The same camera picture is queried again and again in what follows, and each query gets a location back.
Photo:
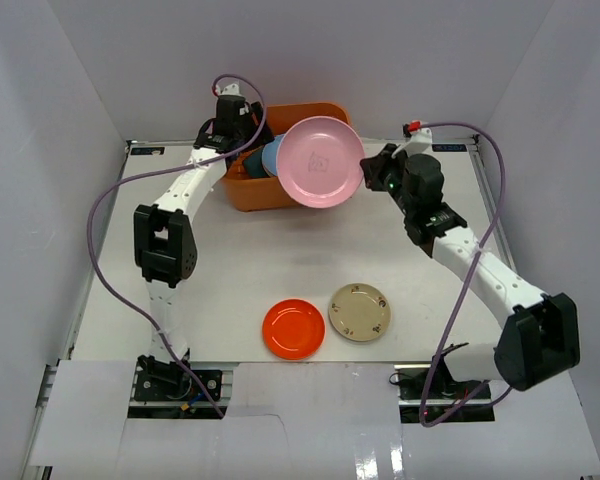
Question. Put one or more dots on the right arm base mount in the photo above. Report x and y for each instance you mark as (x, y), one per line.
(443, 394)

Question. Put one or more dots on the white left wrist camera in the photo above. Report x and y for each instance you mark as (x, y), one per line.
(231, 90)

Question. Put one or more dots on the blue round plate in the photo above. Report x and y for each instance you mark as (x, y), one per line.
(269, 156)

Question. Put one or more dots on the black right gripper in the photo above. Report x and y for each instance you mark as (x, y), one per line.
(375, 168)

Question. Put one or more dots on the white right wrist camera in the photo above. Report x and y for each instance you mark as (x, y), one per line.
(418, 138)

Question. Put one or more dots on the pink round plate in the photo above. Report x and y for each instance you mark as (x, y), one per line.
(318, 162)

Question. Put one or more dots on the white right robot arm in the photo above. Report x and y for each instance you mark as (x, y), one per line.
(540, 335)

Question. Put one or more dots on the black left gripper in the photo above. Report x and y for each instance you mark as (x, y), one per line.
(255, 132)

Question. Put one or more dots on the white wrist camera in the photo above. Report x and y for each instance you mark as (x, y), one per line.
(418, 138)
(231, 90)

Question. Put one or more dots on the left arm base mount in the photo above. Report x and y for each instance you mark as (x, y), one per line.
(170, 390)

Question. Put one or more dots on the teal square plate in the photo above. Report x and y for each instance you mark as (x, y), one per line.
(253, 165)

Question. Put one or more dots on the orange plastic bin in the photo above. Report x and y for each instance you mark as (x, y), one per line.
(246, 193)

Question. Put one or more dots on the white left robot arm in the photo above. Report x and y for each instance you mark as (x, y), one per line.
(164, 246)

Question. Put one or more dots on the orange round plate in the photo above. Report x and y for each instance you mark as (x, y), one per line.
(293, 329)

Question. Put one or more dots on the beige floral round plate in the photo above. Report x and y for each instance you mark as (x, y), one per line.
(359, 312)

